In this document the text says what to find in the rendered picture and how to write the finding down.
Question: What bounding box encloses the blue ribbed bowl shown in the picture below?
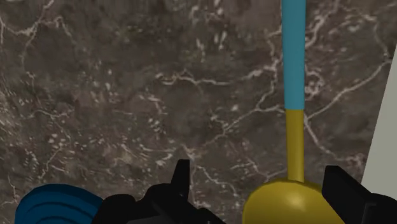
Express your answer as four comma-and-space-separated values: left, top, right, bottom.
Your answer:
14, 183, 104, 224

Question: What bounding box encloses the yellow ladle with blue handle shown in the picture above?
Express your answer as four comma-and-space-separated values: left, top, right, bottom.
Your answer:
242, 0, 345, 224

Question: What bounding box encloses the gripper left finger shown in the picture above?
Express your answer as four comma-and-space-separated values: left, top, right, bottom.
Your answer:
92, 158, 226, 224

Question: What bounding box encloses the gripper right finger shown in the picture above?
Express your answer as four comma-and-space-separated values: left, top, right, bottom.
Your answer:
321, 165, 397, 224

